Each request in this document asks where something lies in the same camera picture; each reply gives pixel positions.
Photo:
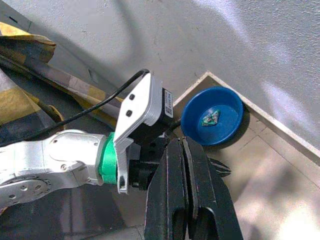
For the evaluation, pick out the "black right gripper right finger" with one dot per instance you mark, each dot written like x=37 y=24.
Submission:
x=212 y=195

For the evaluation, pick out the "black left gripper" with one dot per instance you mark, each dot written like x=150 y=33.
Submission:
x=150 y=160

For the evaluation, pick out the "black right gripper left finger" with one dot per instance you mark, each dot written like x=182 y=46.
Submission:
x=165 y=195

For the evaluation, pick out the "yellow grey plaid cloth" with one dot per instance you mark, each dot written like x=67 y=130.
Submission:
x=25 y=105

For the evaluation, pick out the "grey top-load washing machine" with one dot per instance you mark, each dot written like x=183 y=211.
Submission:
x=82 y=215

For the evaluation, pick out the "blue plastic basin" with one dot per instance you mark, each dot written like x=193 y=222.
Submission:
x=225 y=130

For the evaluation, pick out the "small green wrapper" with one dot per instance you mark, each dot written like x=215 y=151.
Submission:
x=211 y=118

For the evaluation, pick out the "cream skirting board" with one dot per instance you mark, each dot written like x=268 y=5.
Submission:
x=275 y=125

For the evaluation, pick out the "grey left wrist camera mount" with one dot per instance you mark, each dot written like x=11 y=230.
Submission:
x=137 y=105

